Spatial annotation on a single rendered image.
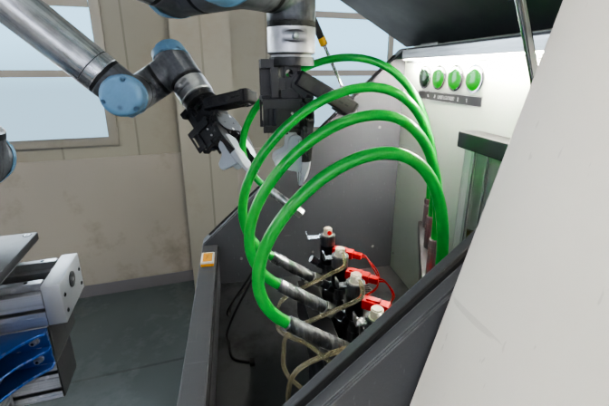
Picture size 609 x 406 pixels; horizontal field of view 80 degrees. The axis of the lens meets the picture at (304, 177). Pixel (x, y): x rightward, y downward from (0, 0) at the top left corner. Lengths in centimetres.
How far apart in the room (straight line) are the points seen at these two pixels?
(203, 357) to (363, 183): 60
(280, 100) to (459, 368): 41
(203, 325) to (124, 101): 43
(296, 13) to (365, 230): 68
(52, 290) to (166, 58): 52
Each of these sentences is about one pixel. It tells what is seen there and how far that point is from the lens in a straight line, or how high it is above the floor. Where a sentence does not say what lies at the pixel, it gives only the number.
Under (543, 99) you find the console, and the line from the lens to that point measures 31.
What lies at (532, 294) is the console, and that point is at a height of 125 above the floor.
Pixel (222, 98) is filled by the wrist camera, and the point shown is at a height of 134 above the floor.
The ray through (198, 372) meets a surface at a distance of 65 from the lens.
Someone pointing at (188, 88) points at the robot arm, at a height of 136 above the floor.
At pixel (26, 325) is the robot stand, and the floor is 91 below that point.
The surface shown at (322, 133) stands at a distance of 45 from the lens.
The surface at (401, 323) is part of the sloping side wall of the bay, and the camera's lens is 37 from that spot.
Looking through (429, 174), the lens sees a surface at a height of 129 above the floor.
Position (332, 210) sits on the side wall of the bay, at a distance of 101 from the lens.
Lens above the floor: 140
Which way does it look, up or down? 17 degrees down
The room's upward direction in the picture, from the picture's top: straight up
